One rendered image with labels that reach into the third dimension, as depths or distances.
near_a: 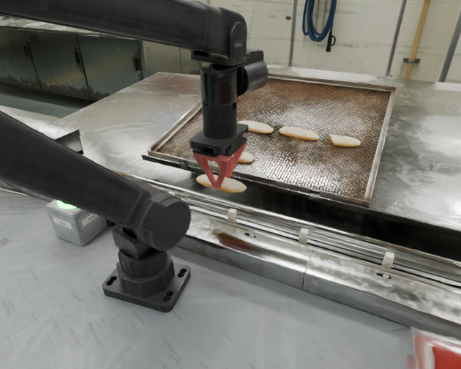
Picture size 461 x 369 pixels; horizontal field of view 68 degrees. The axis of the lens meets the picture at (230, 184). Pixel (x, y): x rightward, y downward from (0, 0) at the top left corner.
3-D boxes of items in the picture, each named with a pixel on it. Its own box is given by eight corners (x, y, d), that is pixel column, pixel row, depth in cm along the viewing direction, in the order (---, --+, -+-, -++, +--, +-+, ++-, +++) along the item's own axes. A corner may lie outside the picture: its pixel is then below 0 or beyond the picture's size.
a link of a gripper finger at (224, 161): (244, 179, 64) (245, 132, 59) (227, 198, 59) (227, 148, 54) (212, 171, 67) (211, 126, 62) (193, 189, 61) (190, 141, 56)
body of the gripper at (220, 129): (249, 134, 61) (250, 94, 58) (224, 158, 54) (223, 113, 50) (216, 128, 64) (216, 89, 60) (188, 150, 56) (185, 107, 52)
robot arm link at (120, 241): (116, 252, 53) (138, 269, 50) (104, 198, 47) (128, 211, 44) (162, 224, 59) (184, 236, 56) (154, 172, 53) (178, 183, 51)
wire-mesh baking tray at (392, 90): (148, 155, 81) (146, 150, 80) (235, 73, 115) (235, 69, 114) (368, 208, 63) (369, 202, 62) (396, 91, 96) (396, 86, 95)
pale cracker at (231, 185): (192, 183, 64) (192, 178, 63) (202, 173, 67) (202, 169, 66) (241, 195, 60) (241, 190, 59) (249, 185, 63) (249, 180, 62)
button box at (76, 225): (57, 250, 68) (41, 204, 62) (87, 228, 74) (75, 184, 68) (88, 263, 65) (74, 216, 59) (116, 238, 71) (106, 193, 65)
